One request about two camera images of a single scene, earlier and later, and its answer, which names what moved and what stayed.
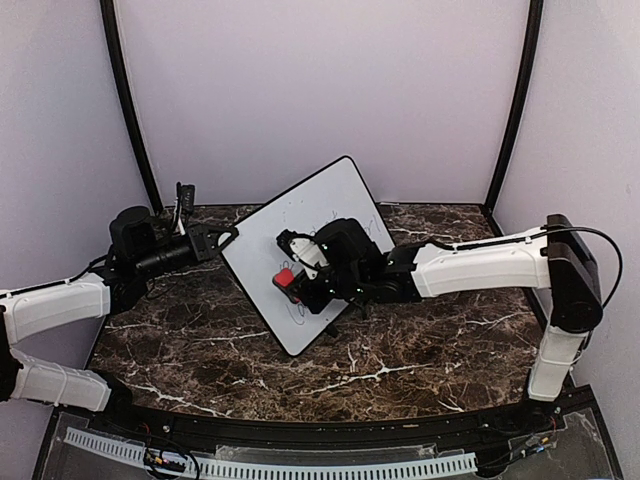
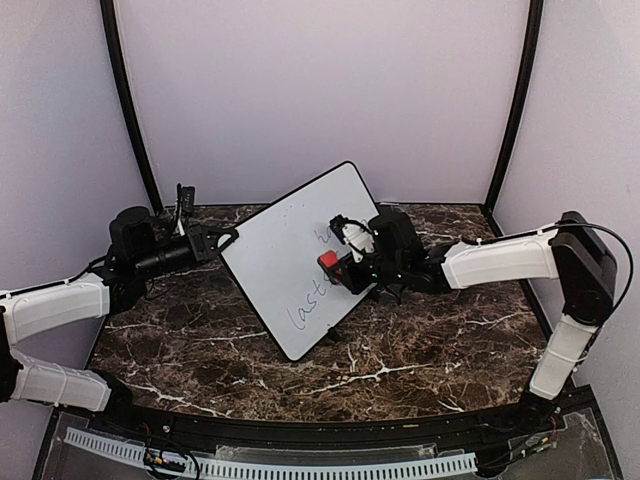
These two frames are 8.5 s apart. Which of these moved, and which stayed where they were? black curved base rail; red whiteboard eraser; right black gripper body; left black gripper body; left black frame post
Moved: right black gripper body; red whiteboard eraser
Stayed: left black gripper body; left black frame post; black curved base rail
